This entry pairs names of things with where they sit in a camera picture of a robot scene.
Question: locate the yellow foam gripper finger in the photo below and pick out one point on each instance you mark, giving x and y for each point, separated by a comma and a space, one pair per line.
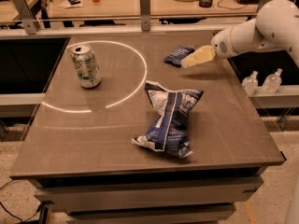
204, 54
188, 62

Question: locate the small blue rxbar wrapper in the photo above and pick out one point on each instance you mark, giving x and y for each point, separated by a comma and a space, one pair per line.
177, 55

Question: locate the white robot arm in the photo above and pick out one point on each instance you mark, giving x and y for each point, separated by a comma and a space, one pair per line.
275, 27

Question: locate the black mesh pen cup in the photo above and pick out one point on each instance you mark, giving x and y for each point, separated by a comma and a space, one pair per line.
205, 3

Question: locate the clear plastic bottle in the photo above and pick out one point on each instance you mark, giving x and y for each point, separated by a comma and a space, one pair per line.
272, 82
250, 83

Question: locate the blue white chip bag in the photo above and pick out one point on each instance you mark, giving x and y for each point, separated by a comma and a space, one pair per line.
168, 133

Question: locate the green white soda can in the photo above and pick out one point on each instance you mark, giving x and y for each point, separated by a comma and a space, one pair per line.
86, 66

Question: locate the grey table drawer base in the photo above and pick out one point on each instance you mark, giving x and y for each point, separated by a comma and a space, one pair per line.
169, 198

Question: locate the wooden background desk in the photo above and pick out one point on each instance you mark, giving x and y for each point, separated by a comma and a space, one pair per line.
62, 10

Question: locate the middle metal rail bracket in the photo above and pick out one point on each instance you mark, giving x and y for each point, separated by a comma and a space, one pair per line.
145, 15

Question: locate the left metal rail bracket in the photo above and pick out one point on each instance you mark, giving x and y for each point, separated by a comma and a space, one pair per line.
28, 19

